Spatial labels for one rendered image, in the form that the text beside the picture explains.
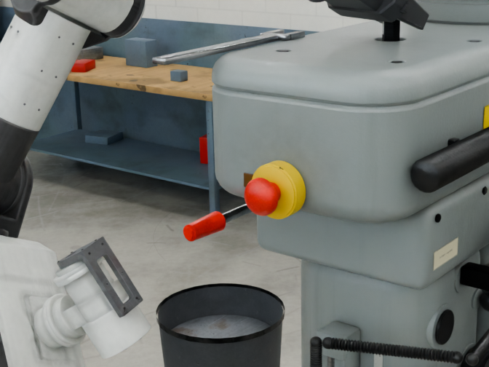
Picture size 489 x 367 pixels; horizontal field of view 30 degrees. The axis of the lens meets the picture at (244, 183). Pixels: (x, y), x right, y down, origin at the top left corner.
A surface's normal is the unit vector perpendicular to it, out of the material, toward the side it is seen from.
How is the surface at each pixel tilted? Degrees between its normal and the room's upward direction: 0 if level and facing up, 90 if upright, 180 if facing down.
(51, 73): 103
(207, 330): 0
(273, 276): 0
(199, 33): 90
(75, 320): 90
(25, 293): 59
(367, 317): 90
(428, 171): 90
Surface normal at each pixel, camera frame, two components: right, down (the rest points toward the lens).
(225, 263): -0.03, -0.96
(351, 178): -0.37, 0.29
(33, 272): 0.81, -0.45
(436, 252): 0.78, 0.17
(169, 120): -0.62, 0.25
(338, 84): -0.57, -0.22
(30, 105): 0.60, 0.43
